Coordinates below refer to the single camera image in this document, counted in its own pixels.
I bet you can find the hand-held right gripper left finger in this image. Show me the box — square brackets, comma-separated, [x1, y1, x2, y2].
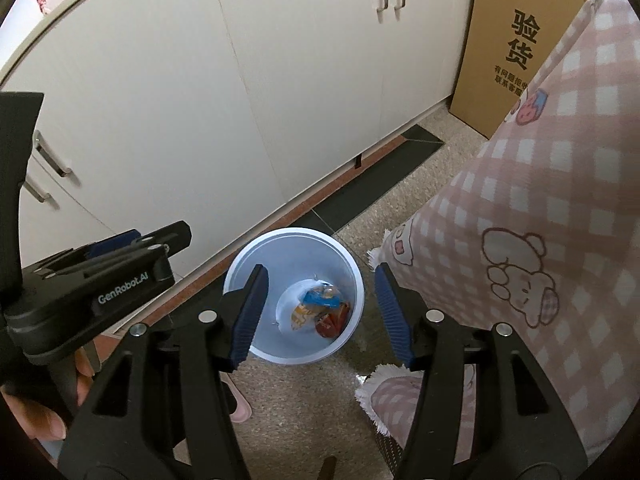
[57, 263, 271, 480]

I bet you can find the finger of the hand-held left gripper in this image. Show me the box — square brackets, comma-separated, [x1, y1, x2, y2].
[35, 229, 143, 281]
[127, 220, 194, 261]

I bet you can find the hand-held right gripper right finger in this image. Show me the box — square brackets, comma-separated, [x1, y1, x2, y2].
[374, 262, 588, 480]

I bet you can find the white plastic trash bin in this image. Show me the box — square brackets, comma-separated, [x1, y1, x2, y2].
[222, 228, 364, 366]

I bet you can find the person's left hand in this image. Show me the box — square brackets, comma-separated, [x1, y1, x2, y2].
[0, 345, 97, 461]

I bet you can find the yellow snack packet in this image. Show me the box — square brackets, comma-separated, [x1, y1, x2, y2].
[290, 302, 321, 332]

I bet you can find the red snack packet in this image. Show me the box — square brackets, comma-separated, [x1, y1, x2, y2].
[315, 302, 352, 338]

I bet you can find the blue orange snack packet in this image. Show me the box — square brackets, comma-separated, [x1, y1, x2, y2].
[302, 284, 346, 311]

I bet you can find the pink checked fringed cushion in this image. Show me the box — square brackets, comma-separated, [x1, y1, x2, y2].
[354, 363, 477, 437]

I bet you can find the pink slipper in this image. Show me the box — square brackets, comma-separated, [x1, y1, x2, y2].
[220, 370, 254, 424]

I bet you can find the white cabinet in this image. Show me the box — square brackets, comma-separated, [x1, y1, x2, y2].
[0, 0, 478, 281]

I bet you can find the pink checked cartoon tablecloth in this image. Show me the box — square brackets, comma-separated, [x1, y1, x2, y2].
[367, 0, 640, 461]

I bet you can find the large printed cardboard box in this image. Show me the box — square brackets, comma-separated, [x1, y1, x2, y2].
[449, 0, 593, 140]

